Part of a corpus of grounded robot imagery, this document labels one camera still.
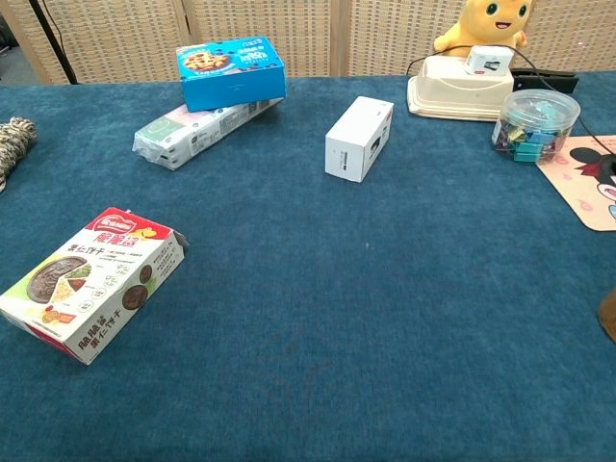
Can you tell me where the cartoon girl mouse pad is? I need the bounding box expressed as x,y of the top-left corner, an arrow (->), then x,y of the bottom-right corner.
535,135 -> 616,233

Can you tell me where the blue table cloth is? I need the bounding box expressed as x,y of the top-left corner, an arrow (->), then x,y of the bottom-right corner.
0,71 -> 616,462

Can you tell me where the white rectangular carton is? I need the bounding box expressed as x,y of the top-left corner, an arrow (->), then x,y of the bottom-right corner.
324,95 -> 396,184

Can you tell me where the plastic-wrapped white tissue pack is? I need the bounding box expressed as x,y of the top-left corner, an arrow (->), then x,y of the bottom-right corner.
132,97 -> 285,171

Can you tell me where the blue cookie box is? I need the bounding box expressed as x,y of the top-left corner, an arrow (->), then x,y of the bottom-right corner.
175,36 -> 288,114

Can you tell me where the beige lidded food container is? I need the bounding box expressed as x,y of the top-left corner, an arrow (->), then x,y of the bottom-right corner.
406,56 -> 515,122

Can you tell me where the red white biscuit box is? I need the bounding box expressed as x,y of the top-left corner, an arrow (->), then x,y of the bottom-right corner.
0,206 -> 190,366

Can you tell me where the small white cube box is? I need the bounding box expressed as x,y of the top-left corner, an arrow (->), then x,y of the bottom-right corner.
464,45 -> 512,77

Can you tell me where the clear jar of binder clips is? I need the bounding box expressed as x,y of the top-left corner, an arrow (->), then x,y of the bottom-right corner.
491,89 -> 581,164

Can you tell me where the woven folding screen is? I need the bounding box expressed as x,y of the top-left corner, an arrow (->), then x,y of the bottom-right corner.
0,0 -> 616,87

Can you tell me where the yellow plush toy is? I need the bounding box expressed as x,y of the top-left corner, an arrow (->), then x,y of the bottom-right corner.
433,0 -> 534,59

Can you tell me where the black stapler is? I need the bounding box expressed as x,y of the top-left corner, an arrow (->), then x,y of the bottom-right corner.
509,67 -> 578,95

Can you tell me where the black tripod stand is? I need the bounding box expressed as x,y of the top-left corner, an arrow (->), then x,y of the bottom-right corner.
28,0 -> 78,86

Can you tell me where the braided rope bundle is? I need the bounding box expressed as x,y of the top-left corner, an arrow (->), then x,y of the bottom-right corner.
0,116 -> 39,193

